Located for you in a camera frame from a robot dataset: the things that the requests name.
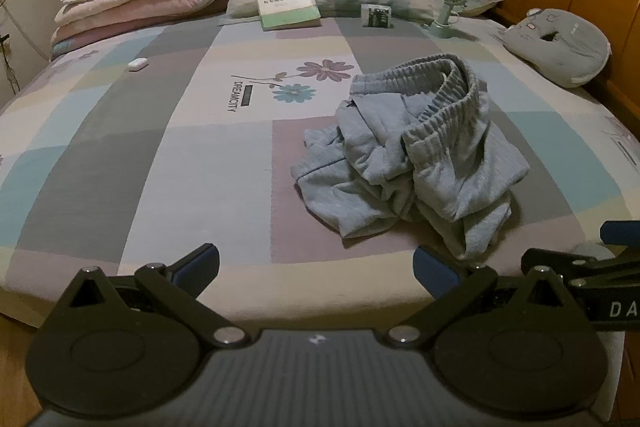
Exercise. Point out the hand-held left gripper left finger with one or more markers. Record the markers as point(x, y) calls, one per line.
point(200, 259)

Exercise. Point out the grey sweatpants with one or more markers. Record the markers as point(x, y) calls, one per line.
point(450, 167)

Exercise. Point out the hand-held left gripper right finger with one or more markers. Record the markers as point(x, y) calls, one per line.
point(435, 274)

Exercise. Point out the grey cat cushion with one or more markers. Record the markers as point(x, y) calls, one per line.
point(565, 52)

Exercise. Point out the white earbuds case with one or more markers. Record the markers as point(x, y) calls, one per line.
point(137, 64)

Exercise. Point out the green tissue packet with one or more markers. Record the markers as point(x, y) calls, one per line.
point(376, 16)

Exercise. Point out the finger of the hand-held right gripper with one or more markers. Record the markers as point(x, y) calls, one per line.
point(620, 233)
point(550, 262)

